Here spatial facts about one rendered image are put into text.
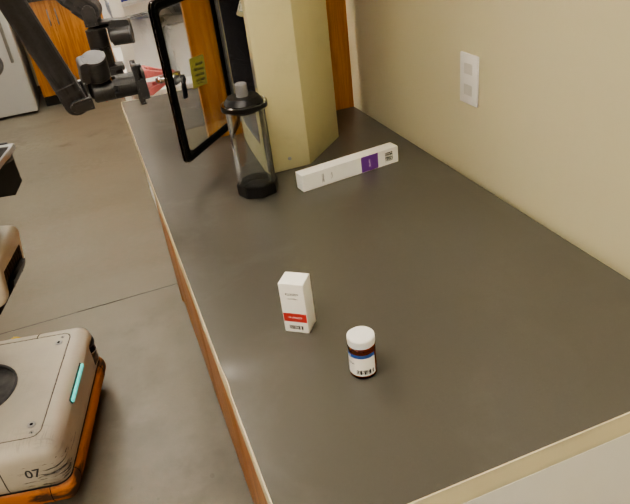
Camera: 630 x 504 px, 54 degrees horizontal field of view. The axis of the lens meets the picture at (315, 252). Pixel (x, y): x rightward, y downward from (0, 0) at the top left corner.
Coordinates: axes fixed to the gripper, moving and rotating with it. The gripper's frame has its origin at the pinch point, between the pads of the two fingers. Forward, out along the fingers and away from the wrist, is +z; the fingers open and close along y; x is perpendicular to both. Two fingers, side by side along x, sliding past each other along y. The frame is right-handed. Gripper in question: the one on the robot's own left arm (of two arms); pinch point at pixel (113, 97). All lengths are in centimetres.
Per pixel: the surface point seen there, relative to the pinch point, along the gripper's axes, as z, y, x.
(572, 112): -7, 76, -105
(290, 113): 1, 40, -46
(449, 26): -16, 76, -63
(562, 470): 22, 40, -150
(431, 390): 16, 30, -134
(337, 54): -2, 68, -9
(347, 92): 11, 71, -9
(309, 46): -13, 49, -41
